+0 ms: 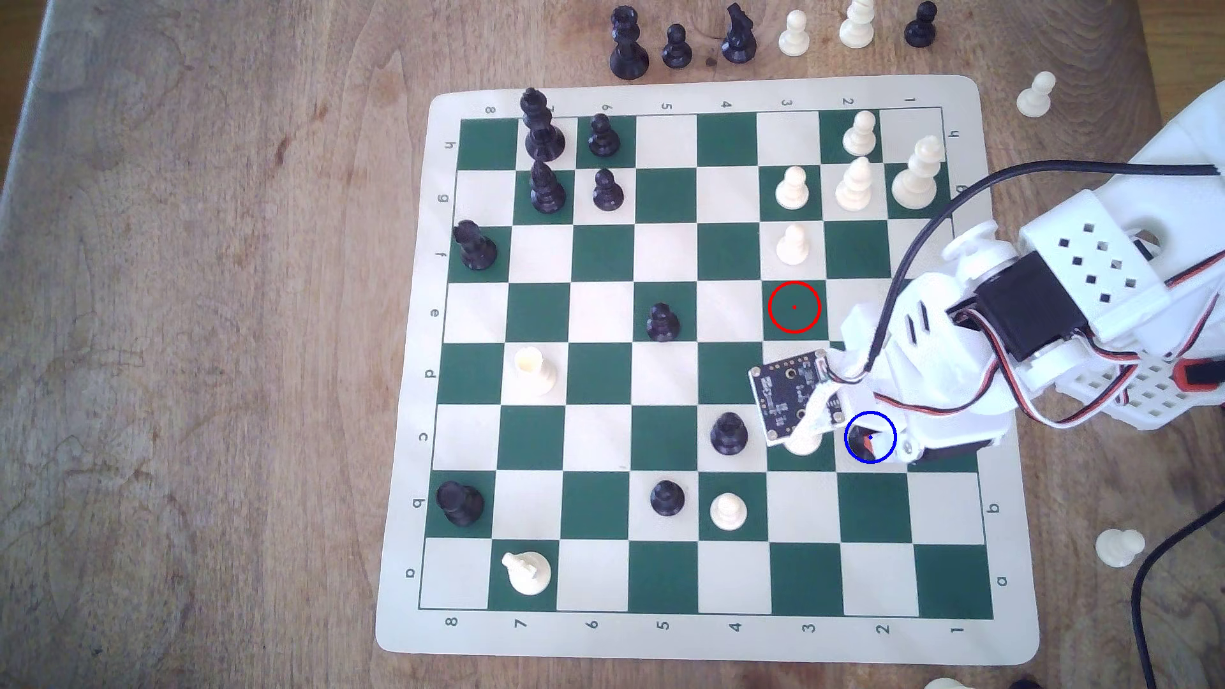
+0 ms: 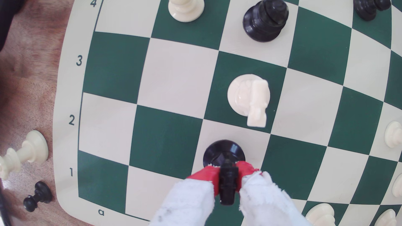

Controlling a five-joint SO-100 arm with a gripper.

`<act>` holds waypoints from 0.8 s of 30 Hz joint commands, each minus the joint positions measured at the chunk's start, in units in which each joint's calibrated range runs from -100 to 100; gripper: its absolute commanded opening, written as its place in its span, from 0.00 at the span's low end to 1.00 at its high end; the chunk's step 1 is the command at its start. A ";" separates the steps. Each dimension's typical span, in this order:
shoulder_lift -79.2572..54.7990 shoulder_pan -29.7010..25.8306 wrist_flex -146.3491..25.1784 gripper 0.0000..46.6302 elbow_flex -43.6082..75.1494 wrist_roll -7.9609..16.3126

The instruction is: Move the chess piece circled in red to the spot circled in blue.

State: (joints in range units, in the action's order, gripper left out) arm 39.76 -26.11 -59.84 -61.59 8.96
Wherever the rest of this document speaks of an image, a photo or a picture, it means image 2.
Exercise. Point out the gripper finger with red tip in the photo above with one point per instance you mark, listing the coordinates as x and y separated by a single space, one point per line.
188 204
267 204

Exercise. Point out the black chess knight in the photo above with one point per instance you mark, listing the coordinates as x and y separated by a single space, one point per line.
223 152

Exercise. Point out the white chess pawn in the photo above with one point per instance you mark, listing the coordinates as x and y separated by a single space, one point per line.
320 215
387 218
394 134
186 9
397 185

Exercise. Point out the white chess knight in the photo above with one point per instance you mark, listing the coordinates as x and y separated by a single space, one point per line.
248 94

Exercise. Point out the black chess pawn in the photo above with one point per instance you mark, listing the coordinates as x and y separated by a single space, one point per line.
369 8
38 195

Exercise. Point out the white chess bishop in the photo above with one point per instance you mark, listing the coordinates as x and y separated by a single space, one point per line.
30 150

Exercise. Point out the large black chess piece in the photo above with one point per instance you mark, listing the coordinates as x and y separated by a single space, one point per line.
265 20

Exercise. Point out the green white chessboard mat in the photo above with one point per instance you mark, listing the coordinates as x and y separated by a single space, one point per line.
169 78

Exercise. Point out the dark object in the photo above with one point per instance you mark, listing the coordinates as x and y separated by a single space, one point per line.
9 15

